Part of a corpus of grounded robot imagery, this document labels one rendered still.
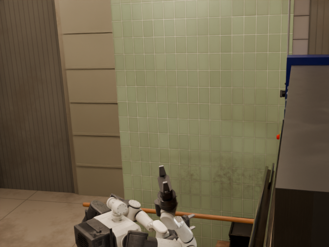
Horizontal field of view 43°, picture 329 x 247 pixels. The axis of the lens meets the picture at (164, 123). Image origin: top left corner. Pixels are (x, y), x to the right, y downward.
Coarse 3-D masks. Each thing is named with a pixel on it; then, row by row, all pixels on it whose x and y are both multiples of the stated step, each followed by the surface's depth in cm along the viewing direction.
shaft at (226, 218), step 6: (84, 204) 288; (144, 210) 274; (150, 210) 273; (180, 216) 268; (198, 216) 263; (204, 216) 262; (210, 216) 261; (216, 216) 260; (222, 216) 260; (246, 222) 255; (252, 222) 253
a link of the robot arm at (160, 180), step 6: (162, 180) 195; (168, 180) 194; (162, 186) 191; (162, 192) 188; (168, 192) 188; (174, 192) 198; (162, 198) 193; (168, 198) 195; (174, 198) 196; (162, 204) 196; (168, 204) 195
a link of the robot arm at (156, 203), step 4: (156, 200) 203; (176, 200) 199; (156, 204) 201; (176, 204) 200; (156, 208) 203; (160, 208) 203; (164, 208) 197; (168, 208) 197; (172, 208) 198; (176, 208) 205; (156, 212) 206; (160, 212) 205; (168, 212) 200; (172, 212) 200; (160, 216) 207
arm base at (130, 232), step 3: (129, 231) 206; (132, 231) 204; (135, 231) 203; (138, 231) 203; (141, 231) 203; (129, 234) 209; (132, 234) 203; (135, 234) 202; (138, 234) 202; (141, 234) 202; (144, 234) 203; (147, 234) 205; (126, 240) 209; (126, 243) 208; (126, 246) 207
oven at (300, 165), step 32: (288, 96) 171; (320, 96) 168; (288, 128) 125; (320, 128) 124; (288, 160) 99; (320, 160) 98; (288, 192) 84; (320, 192) 82; (288, 224) 86; (320, 224) 84
